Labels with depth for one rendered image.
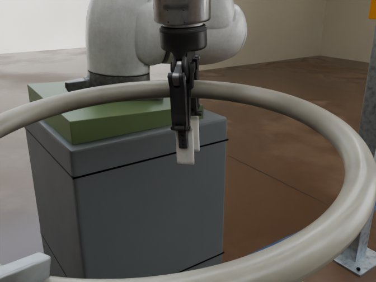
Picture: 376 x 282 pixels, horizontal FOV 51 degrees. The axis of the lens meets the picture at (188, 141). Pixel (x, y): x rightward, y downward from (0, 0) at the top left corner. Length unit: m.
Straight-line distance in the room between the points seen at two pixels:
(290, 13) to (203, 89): 6.60
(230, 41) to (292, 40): 6.34
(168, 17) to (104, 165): 0.36
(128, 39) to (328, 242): 0.72
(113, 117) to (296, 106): 0.42
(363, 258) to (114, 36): 1.45
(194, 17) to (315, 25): 7.16
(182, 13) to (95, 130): 0.34
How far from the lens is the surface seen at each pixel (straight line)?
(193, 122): 0.72
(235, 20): 1.02
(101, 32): 0.94
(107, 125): 0.85
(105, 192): 0.87
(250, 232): 2.00
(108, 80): 0.96
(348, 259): 1.92
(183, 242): 1.05
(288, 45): 7.28
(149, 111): 0.88
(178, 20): 0.61
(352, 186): 0.38
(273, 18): 6.95
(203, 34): 0.64
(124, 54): 0.94
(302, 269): 0.29
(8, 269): 0.27
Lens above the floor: 1.09
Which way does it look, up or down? 20 degrees down
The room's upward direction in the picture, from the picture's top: straight up
